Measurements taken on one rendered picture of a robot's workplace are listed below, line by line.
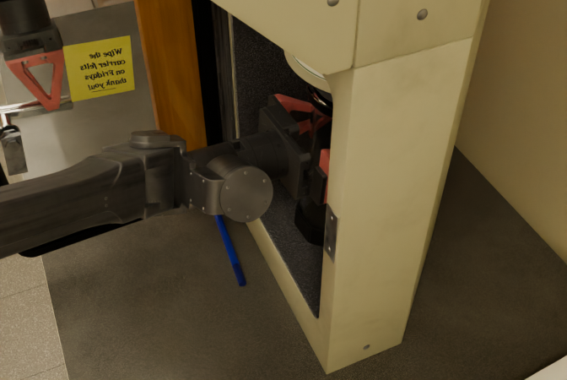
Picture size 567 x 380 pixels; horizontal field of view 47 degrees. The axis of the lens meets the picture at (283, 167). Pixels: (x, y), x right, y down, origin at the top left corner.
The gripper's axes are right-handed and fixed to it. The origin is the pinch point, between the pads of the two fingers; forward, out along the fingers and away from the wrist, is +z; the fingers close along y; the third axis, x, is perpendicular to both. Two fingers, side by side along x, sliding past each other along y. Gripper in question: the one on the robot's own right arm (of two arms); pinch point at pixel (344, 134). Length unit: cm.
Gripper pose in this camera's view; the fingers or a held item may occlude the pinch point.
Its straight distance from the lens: 79.4
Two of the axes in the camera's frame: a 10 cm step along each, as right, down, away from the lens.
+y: -4.6, -6.0, 6.5
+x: -0.6, 7.5, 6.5
